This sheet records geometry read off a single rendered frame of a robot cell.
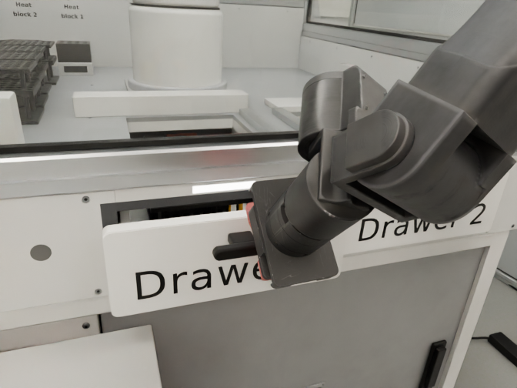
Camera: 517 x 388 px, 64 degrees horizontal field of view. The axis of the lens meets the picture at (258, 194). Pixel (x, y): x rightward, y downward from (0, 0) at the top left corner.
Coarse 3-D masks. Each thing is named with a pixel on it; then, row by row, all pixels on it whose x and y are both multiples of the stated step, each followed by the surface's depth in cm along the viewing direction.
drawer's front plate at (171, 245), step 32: (128, 224) 43; (160, 224) 44; (192, 224) 44; (224, 224) 46; (128, 256) 44; (160, 256) 45; (192, 256) 46; (256, 256) 49; (128, 288) 45; (224, 288) 50; (256, 288) 51
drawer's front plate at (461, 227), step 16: (496, 192) 66; (480, 208) 66; (496, 208) 68; (368, 224) 60; (384, 224) 61; (400, 224) 62; (432, 224) 64; (448, 224) 65; (464, 224) 67; (480, 224) 68; (352, 240) 60; (368, 240) 61; (384, 240) 62; (400, 240) 63; (416, 240) 64
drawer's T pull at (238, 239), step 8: (232, 232) 46; (240, 232) 46; (248, 232) 47; (232, 240) 45; (240, 240) 45; (248, 240) 45; (216, 248) 43; (224, 248) 43; (232, 248) 43; (240, 248) 44; (248, 248) 44; (216, 256) 43; (224, 256) 43; (232, 256) 44; (240, 256) 44
